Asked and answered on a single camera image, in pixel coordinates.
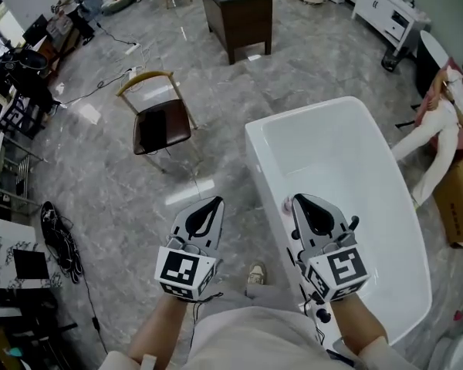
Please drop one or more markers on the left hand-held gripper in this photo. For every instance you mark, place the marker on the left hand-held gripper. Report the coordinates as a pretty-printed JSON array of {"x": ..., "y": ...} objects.
[{"x": 177, "y": 270}]

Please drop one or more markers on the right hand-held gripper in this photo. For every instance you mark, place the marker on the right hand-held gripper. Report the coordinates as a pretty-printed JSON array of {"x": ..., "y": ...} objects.
[{"x": 339, "y": 270}]

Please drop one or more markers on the white bathtub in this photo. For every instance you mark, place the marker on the white bathtub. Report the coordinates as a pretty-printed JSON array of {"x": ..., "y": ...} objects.
[{"x": 332, "y": 149}]

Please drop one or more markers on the person's right forearm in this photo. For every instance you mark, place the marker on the person's right forearm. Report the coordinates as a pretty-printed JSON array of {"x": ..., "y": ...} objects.
[{"x": 359, "y": 322}]

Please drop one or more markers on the person's left forearm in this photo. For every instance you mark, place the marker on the person's left forearm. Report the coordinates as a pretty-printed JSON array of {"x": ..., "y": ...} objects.
[{"x": 158, "y": 330}]

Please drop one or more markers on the person's beige shoe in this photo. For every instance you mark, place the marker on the person's beige shoe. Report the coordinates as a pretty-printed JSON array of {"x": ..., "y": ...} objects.
[{"x": 257, "y": 274}]

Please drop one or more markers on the wooden chair with brown seat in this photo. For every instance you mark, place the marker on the wooden chair with brown seat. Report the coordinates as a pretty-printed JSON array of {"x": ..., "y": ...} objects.
[{"x": 177, "y": 123}]

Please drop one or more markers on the black flat device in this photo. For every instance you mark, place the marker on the black flat device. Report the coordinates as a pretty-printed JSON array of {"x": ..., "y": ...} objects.
[{"x": 153, "y": 129}]

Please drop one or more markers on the person's light shirt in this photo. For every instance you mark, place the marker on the person's light shirt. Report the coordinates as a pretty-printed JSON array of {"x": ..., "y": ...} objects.
[{"x": 254, "y": 341}]

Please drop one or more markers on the brown cardboard box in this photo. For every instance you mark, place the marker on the brown cardboard box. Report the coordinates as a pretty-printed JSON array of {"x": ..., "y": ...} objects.
[{"x": 461, "y": 206}]

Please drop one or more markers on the white power strip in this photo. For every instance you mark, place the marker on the white power strip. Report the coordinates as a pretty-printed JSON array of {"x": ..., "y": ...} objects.
[
  {"x": 135, "y": 71},
  {"x": 133, "y": 48}
]

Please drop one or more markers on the black square pad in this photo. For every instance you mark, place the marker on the black square pad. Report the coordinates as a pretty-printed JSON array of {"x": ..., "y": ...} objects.
[{"x": 31, "y": 264}]

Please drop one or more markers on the black mesh waste basket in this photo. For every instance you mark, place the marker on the black mesh waste basket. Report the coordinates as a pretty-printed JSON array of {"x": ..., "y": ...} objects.
[{"x": 391, "y": 59}]

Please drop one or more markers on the white toilet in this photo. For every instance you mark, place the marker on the white toilet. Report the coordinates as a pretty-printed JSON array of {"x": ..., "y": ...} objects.
[{"x": 457, "y": 351}]

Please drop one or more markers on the marble pattern counter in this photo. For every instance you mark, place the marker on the marble pattern counter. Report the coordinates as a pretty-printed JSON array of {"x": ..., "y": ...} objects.
[{"x": 0, "y": 256}]

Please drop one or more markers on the dark wooden vanity cabinet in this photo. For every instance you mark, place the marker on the dark wooden vanity cabinet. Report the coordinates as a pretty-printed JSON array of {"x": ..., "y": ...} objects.
[{"x": 239, "y": 21}]

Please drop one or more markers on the white low cabinet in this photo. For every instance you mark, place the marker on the white low cabinet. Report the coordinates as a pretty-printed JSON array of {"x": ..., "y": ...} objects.
[{"x": 382, "y": 10}]

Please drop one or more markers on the black equipment stand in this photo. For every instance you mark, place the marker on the black equipment stand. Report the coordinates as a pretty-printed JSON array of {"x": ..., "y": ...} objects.
[{"x": 23, "y": 64}]

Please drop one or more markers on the white round pet bed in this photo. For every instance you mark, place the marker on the white round pet bed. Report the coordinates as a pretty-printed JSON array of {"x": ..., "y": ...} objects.
[{"x": 117, "y": 0}]

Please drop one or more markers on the white-topped black pedestal table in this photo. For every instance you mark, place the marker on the white-topped black pedestal table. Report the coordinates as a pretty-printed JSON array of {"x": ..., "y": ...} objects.
[{"x": 428, "y": 64}]

